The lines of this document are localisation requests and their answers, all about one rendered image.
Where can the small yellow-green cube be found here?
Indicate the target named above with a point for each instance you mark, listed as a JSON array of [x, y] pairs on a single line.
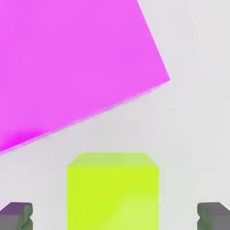
[[112, 194]]

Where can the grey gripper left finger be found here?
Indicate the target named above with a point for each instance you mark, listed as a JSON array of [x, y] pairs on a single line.
[[14, 217]]

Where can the large magenta box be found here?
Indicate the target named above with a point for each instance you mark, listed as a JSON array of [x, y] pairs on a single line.
[[71, 62]]

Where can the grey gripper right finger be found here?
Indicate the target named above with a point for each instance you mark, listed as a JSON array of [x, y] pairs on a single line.
[[214, 217]]

